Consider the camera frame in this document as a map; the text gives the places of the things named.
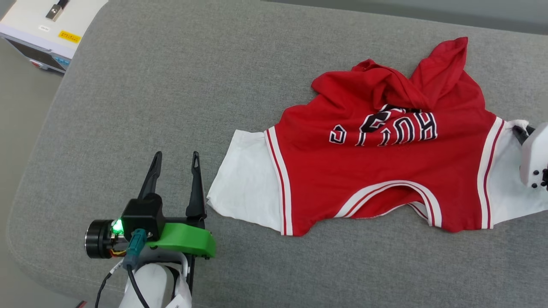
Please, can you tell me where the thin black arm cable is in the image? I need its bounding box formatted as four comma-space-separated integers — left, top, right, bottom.
94, 261, 125, 308

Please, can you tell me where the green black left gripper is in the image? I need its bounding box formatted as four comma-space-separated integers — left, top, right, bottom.
85, 151, 217, 291

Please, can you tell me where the white equipment box with handle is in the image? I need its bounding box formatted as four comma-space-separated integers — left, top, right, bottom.
0, 0, 108, 74

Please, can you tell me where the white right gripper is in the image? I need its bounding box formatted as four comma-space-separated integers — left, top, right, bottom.
512, 123, 548, 190

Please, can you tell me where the red and white basketball jersey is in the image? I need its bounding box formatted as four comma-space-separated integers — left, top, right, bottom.
207, 37, 548, 237

